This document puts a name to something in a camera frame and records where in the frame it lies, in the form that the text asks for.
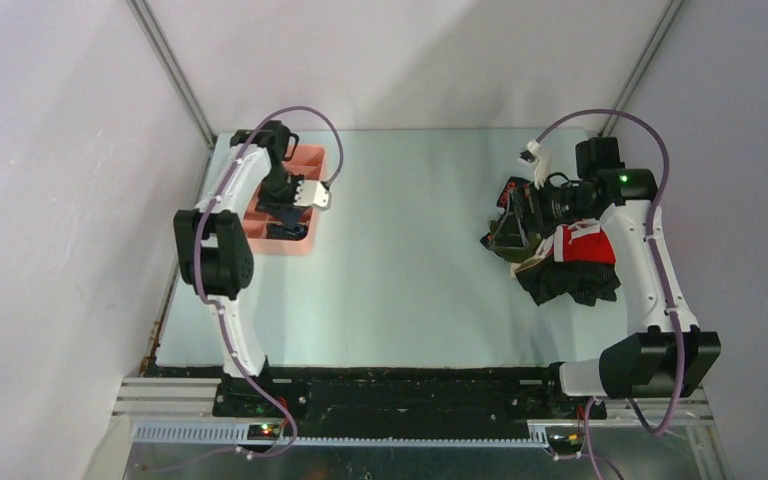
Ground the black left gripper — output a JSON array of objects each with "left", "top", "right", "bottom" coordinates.
[{"left": 257, "top": 166, "right": 308, "bottom": 211}]

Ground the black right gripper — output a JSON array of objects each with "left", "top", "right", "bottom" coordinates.
[{"left": 490, "top": 176, "right": 594, "bottom": 250}]

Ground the navy striped boxer underwear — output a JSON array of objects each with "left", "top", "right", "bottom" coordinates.
[{"left": 265, "top": 223, "right": 309, "bottom": 242}]

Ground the navy underwear with cream waistband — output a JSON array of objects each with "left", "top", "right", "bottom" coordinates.
[{"left": 273, "top": 207, "right": 305, "bottom": 229}]

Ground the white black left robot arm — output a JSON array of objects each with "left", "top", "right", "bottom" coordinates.
[{"left": 173, "top": 120, "right": 307, "bottom": 378}]

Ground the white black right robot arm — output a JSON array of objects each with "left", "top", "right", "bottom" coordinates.
[{"left": 483, "top": 138, "right": 721, "bottom": 418}]

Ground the olive green underwear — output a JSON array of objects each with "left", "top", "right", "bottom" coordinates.
[{"left": 480, "top": 222, "right": 542, "bottom": 264}]

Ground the pink compartment tray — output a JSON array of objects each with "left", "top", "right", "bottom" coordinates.
[{"left": 242, "top": 144, "right": 326, "bottom": 256}]

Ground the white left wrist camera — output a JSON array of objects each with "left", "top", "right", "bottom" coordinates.
[{"left": 293, "top": 179, "right": 332, "bottom": 211}]

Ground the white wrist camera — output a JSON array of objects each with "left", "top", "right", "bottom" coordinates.
[
  {"left": 293, "top": 179, "right": 332, "bottom": 211},
  {"left": 518, "top": 140, "right": 553, "bottom": 189}
]

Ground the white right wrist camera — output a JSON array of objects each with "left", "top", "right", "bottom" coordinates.
[{"left": 518, "top": 140, "right": 553, "bottom": 189}]

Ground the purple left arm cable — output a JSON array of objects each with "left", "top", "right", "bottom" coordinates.
[{"left": 191, "top": 105, "right": 347, "bottom": 460}]

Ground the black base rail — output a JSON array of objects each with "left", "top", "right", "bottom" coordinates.
[{"left": 212, "top": 364, "right": 587, "bottom": 441}]

